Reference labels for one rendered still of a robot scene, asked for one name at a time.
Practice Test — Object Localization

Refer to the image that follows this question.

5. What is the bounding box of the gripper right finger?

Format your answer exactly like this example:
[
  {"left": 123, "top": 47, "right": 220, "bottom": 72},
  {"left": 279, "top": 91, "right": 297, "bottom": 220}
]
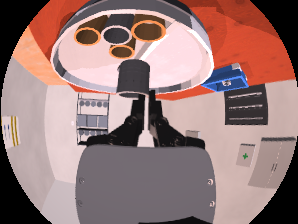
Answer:
[{"left": 148, "top": 90, "right": 205, "bottom": 149}]

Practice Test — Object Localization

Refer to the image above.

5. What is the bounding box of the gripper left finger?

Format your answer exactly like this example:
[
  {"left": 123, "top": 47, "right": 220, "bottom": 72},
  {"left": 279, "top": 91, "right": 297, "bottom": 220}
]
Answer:
[{"left": 86, "top": 93, "right": 145, "bottom": 147}]

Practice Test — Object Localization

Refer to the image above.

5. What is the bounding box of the bronze bushing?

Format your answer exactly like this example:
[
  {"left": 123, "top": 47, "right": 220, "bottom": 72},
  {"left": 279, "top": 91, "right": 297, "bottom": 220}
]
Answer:
[
  {"left": 109, "top": 36, "right": 136, "bottom": 59},
  {"left": 131, "top": 14, "right": 166, "bottom": 42},
  {"left": 74, "top": 15, "right": 108, "bottom": 46}
]

